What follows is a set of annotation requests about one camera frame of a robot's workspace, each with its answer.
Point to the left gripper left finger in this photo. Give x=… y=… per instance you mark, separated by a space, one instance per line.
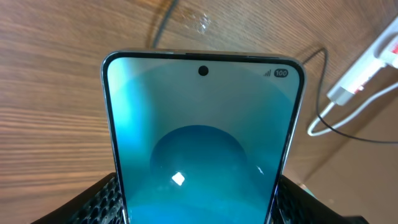
x=101 y=203

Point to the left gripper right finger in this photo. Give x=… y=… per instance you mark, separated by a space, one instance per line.
x=293 y=205

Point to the blue screen smartphone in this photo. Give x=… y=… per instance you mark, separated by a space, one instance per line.
x=200 y=137

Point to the white power strip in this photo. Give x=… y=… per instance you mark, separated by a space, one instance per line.
x=381 y=53

